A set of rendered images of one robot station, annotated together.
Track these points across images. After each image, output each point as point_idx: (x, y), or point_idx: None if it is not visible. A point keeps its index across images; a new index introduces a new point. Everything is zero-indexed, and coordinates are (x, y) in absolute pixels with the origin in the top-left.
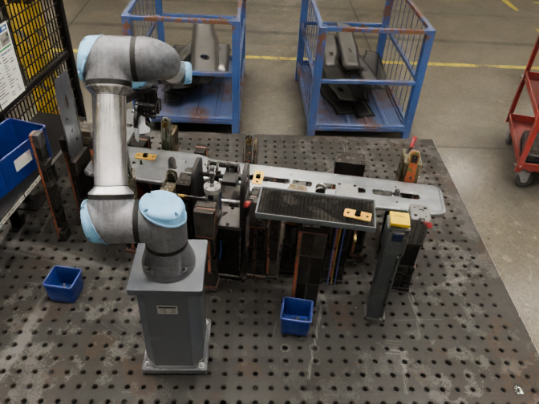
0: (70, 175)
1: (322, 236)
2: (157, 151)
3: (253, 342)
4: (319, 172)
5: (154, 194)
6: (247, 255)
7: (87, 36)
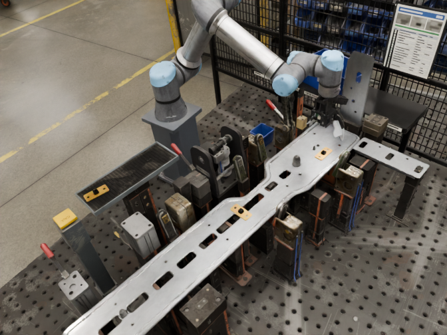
0: None
1: None
2: (328, 163)
3: (155, 205)
4: (212, 267)
5: (169, 66)
6: None
7: None
